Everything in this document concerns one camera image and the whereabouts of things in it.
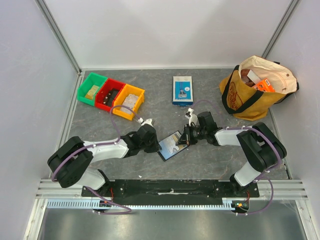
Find plastic bags in yellow bin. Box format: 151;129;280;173
120;94;139;114

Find yellow canvas tote bag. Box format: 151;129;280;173
219;55;299;121

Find red plastic bin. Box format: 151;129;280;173
94;78;126;112

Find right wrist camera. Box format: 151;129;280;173
185;107;198;127

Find orange box in bag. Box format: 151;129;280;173
253;78;276;93

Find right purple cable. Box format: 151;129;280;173
191;99;283;217

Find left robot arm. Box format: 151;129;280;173
47;123;162;197

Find tan blocks in green bin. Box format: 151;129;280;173
84;85;100;100

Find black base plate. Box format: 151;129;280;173
96;179;260;206

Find black parts in red bin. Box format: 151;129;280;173
102;88;119;107

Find green plastic bin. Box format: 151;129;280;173
77;72;107;106

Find black card holder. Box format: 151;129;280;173
157;130;189;162

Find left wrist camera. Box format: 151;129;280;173
137;117;153;127

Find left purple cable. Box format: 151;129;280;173
51;104;145;216

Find purple cable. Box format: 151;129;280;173
191;99;283;217
51;104;145;216

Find blue white box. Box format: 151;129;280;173
172;76;194;107

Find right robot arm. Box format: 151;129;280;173
176;108;287;197

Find yellow plastic bin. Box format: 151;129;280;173
112;84;145;121

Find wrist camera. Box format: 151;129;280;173
185;107;198;127
137;117;153;127

